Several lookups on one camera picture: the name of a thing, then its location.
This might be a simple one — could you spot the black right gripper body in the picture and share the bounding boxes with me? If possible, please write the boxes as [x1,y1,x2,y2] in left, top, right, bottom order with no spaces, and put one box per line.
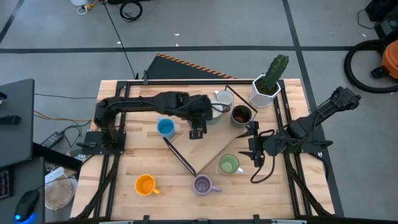
[248,135,274,158]

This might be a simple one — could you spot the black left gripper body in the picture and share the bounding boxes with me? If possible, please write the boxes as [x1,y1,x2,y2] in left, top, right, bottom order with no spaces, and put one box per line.
[186,107,208,132]

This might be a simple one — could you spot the teal brown glazed mug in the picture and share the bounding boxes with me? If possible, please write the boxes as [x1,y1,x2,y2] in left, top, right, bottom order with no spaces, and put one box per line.
[229,105,253,128]

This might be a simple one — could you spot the light blue mug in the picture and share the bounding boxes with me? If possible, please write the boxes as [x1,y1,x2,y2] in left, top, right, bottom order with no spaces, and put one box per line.
[157,117,177,139]

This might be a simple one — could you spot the green mug white handle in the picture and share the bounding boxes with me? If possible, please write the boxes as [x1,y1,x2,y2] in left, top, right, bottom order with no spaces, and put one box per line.
[219,154,244,175]

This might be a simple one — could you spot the white blue patterned mug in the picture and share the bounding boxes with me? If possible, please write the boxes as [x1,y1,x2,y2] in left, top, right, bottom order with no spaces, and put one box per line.
[213,89,235,106]

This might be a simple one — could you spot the pale purple ribbed mug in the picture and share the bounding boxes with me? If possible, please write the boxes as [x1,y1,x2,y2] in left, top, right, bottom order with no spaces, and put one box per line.
[192,174,223,197]

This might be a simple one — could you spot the yellow orange mug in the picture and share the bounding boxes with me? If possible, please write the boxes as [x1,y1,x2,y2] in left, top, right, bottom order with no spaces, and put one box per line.
[134,174,161,197]

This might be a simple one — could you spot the white hexagonal planter pot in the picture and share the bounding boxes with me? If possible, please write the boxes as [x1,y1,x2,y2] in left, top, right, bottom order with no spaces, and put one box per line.
[249,73,282,109]

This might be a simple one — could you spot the green cactus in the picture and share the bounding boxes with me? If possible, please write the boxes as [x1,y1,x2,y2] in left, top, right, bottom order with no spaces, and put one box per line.
[260,54,290,94]

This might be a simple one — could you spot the black mat hazard stripe edge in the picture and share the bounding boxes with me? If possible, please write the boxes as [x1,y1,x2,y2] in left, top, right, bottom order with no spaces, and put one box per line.
[146,52,237,80]

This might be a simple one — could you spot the black power adapter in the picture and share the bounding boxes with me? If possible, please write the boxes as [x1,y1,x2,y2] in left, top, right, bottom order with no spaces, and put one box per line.
[40,131,65,149]

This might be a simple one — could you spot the white paper sheet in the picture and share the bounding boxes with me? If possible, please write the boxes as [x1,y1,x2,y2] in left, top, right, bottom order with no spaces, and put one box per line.
[45,167,67,184]

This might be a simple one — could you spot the tan round bowl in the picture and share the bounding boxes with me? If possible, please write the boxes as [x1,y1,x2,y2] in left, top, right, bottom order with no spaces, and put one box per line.
[45,177,78,212]

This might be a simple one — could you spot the orange shop vacuum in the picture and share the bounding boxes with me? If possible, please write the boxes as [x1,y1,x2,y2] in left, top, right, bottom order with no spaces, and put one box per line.
[369,39,398,80]

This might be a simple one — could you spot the black desk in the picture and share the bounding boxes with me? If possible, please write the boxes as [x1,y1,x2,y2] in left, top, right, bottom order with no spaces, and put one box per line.
[0,78,35,169]
[0,157,46,224]

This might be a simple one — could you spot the black equipment case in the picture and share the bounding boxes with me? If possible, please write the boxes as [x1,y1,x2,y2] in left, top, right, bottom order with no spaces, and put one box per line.
[365,0,398,40]

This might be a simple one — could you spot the black computer mouse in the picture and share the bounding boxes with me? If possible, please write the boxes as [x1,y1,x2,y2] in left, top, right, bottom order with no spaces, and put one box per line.
[14,189,40,223]

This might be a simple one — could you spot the wooden shelf black metal frame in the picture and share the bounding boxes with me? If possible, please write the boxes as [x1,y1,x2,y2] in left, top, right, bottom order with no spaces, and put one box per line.
[162,84,259,177]

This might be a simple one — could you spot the black table frame rails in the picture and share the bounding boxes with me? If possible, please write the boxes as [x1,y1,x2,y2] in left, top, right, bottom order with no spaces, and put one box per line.
[70,79,335,220]

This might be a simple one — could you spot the black vacuum hose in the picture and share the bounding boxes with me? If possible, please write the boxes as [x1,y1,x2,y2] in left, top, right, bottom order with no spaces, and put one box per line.
[343,39,398,94]

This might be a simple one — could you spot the black coiled cable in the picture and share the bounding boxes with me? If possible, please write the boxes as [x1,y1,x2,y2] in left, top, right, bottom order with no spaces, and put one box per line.
[119,1,144,22]

